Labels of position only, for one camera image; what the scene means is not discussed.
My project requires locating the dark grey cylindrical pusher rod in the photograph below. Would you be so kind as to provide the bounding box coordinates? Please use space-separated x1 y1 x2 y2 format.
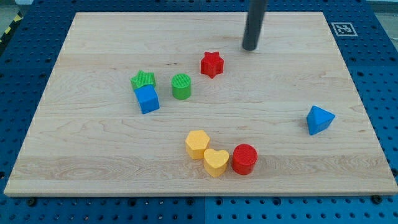
242 0 268 51

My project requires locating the red star block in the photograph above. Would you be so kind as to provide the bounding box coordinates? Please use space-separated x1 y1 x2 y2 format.
200 52 224 78

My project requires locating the green star block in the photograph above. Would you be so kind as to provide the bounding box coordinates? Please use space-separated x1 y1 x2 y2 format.
130 70 156 90

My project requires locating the yellow hexagon block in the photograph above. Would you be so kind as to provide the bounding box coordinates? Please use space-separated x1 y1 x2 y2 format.
185 130 210 159

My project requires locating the white fiducial marker tag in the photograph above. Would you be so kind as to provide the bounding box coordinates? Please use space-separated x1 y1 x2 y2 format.
331 22 358 37

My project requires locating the green cylinder block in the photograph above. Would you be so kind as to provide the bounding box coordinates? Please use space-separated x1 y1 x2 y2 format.
171 73 191 100

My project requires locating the blue triangular prism block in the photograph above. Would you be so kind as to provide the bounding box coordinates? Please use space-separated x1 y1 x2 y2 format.
307 105 335 135

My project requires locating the light wooden board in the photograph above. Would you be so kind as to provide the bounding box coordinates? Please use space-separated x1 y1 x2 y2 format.
4 12 397 197

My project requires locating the blue cube block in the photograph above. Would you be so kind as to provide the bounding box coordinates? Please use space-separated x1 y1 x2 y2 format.
134 85 160 114

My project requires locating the red cylinder block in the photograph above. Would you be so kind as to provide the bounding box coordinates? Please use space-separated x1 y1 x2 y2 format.
231 144 258 175

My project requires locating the yellow heart block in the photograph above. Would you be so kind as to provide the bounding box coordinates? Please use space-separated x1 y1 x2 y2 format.
203 148 229 177

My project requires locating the yellow black hazard tape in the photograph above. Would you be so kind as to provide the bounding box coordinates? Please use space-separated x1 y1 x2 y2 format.
1 11 24 45

